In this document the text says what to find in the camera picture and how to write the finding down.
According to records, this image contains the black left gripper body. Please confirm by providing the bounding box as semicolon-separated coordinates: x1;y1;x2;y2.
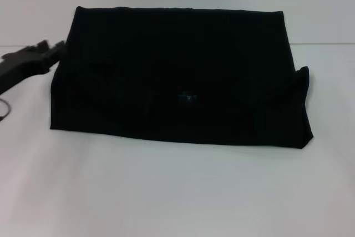
0;44;59;96

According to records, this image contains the black shirt with FREE print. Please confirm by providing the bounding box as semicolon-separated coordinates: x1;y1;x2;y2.
49;6;315;151

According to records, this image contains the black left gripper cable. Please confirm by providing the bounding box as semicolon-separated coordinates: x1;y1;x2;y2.
0;99;12;122

